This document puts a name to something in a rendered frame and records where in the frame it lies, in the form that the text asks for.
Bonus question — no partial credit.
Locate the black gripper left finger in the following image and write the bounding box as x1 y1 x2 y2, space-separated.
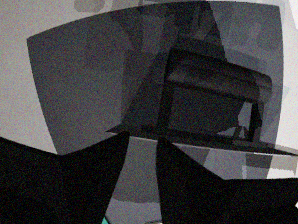
0 132 130 224

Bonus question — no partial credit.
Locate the teal flat trowel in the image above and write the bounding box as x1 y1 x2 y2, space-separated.
102 216 110 224

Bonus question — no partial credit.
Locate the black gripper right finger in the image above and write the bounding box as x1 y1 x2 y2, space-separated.
156 136 298 224

